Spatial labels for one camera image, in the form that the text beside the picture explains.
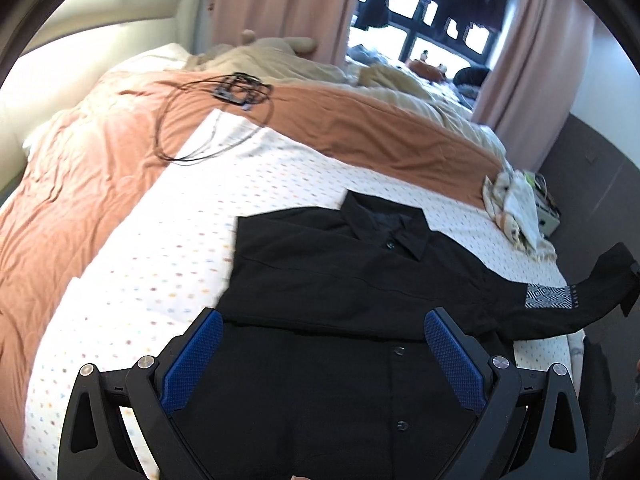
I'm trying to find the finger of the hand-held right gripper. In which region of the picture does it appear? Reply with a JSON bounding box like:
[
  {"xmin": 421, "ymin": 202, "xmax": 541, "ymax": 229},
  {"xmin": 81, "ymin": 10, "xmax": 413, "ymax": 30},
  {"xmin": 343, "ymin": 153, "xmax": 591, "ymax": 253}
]
[{"xmin": 619, "ymin": 267, "xmax": 640, "ymax": 318}]

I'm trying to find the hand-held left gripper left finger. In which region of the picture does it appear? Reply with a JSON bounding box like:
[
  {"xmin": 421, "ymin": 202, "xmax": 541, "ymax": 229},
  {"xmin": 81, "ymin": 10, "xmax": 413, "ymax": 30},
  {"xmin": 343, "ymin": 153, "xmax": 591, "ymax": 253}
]
[{"xmin": 57, "ymin": 307, "xmax": 226, "ymax": 480}]

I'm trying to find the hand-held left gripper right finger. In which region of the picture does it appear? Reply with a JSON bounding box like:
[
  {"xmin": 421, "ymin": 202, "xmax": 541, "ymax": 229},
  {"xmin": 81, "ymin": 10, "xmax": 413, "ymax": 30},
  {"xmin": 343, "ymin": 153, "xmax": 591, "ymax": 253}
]
[{"xmin": 424, "ymin": 306, "xmax": 591, "ymax": 480}]

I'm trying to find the black button shirt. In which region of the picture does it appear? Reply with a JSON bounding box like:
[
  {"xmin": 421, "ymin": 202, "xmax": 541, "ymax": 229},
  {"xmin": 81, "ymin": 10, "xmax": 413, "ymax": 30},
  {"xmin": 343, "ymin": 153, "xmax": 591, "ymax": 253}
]
[{"xmin": 165, "ymin": 190, "xmax": 633, "ymax": 480}]

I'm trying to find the white dotted bed sheet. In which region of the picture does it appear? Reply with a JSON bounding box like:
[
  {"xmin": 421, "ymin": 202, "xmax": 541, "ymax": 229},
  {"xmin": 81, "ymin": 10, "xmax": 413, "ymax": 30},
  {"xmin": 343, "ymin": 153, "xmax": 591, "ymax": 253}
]
[{"xmin": 22, "ymin": 110, "xmax": 573, "ymax": 480}]

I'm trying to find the crumpled cream cloth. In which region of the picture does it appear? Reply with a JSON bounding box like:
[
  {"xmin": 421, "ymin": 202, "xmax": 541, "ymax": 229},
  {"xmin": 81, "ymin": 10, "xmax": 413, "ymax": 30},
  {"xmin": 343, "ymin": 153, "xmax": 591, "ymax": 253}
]
[{"xmin": 482, "ymin": 170, "xmax": 558, "ymax": 261}]

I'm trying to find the orange blanket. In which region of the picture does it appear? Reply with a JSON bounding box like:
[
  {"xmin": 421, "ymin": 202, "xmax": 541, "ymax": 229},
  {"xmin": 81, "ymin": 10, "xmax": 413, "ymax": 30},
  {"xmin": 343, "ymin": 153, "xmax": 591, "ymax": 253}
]
[{"xmin": 0, "ymin": 72, "xmax": 503, "ymax": 441}]

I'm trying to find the beige duvet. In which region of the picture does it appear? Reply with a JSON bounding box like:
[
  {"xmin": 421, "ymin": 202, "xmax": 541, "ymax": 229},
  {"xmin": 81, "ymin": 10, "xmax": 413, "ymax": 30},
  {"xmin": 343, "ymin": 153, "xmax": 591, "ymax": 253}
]
[{"xmin": 280, "ymin": 55, "xmax": 506, "ymax": 156}]

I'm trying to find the pink curtain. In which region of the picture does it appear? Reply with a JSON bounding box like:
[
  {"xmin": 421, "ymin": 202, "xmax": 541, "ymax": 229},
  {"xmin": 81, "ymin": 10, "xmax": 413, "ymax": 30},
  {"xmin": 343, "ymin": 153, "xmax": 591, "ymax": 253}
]
[
  {"xmin": 207, "ymin": 0, "xmax": 366, "ymax": 66},
  {"xmin": 470, "ymin": 0, "xmax": 598, "ymax": 131}
]

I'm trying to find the small black device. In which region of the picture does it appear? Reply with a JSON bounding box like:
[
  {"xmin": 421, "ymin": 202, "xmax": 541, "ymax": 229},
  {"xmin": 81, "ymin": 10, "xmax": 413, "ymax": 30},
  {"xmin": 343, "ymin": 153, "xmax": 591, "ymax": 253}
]
[{"xmin": 212, "ymin": 74, "xmax": 273, "ymax": 111}]

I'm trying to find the orange cushion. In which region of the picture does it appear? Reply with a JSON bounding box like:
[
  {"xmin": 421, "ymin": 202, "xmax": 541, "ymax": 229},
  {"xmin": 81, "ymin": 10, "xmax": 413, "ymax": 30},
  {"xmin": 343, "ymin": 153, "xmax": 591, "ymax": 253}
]
[{"xmin": 405, "ymin": 57, "xmax": 446, "ymax": 81}]

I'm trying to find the white pillow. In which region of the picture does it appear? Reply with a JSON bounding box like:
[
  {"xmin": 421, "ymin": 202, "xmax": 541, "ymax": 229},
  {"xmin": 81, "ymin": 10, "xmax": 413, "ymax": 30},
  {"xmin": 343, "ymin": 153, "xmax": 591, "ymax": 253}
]
[{"xmin": 115, "ymin": 42, "xmax": 193, "ymax": 73}]

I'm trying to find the beige plush toy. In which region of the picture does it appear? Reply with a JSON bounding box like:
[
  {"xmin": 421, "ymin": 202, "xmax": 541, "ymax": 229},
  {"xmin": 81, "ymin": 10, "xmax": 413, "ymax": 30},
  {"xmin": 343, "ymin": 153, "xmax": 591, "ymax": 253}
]
[{"xmin": 192, "ymin": 30, "xmax": 318, "ymax": 68}]

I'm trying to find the cream padded headboard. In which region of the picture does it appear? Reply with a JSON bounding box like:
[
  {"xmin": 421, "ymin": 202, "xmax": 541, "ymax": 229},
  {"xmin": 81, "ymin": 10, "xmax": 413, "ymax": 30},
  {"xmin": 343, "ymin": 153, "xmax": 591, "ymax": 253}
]
[{"xmin": 0, "ymin": 0, "xmax": 211, "ymax": 161}]

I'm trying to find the thin black cable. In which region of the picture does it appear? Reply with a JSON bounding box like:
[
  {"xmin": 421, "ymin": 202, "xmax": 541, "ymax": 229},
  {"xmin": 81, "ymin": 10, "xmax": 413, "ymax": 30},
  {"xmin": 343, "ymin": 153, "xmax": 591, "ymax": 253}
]
[{"xmin": 152, "ymin": 74, "xmax": 273, "ymax": 163}]

